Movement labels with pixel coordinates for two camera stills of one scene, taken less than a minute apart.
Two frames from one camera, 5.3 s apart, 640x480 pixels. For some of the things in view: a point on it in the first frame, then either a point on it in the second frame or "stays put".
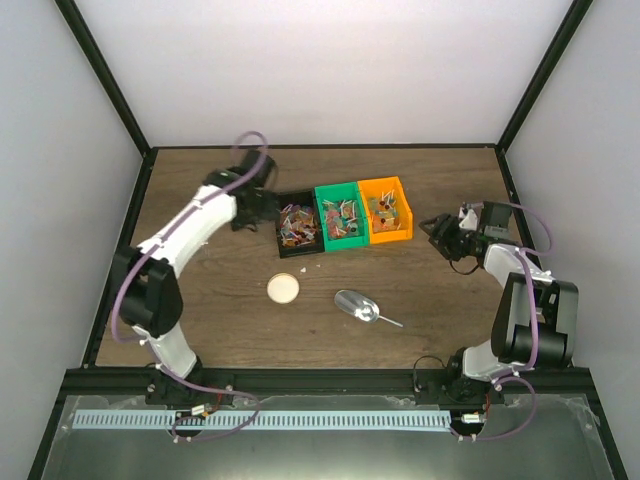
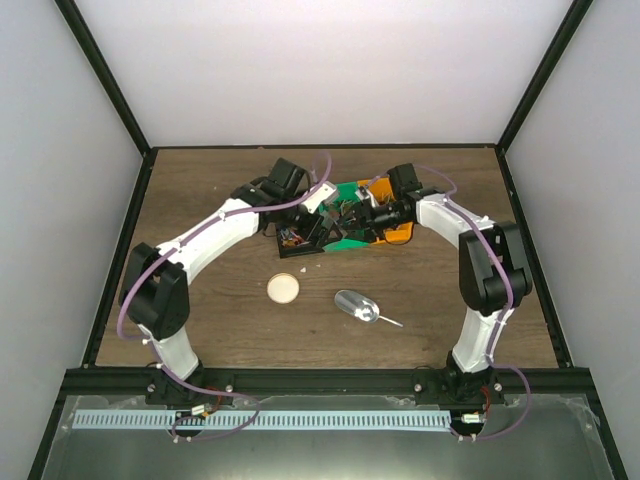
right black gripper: x=442 y=233 → x=364 y=222
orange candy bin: x=388 y=210 stays put
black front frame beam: x=526 y=382 stays put
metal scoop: x=359 y=307 stays put
